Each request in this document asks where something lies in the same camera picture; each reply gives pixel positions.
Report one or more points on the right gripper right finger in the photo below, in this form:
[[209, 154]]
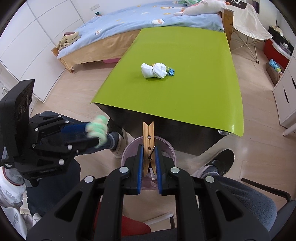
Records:
[[206, 210]]

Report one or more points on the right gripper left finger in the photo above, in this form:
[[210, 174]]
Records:
[[93, 209]]

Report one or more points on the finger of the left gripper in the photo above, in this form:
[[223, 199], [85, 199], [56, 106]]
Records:
[[74, 128], [82, 143]]

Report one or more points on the green white tissue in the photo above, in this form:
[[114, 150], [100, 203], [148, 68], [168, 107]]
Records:
[[97, 129]]

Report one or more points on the wooden clothespin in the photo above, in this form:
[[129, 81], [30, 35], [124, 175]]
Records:
[[148, 141]]

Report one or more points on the blue binder clip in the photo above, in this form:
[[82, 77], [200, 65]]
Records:
[[170, 72]]

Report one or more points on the gloved left hand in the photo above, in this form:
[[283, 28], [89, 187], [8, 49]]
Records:
[[12, 188]]

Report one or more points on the beige plush on bed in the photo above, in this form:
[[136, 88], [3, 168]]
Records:
[[68, 39]]

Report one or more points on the bed with blue sheet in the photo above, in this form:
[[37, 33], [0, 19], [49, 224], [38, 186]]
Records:
[[108, 37]]

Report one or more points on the white wardrobe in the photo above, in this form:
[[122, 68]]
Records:
[[29, 38]]

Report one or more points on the green table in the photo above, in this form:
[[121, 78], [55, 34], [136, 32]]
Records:
[[204, 90]]

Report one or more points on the white drawer unit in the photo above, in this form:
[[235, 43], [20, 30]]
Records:
[[285, 97]]

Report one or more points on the brown pet bed with toys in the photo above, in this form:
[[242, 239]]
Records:
[[274, 70]]

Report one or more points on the green plush blanket pile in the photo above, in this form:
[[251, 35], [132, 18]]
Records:
[[187, 2]]

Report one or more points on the red storage box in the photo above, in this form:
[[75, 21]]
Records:
[[272, 53]]

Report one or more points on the pink white plush toy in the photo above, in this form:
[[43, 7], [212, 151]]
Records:
[[203, 7]]

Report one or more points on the black bag with hat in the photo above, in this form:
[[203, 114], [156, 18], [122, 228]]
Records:
[[280, 40]]

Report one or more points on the white folding chair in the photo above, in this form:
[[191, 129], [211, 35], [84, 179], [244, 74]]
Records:
[[247, 27]]

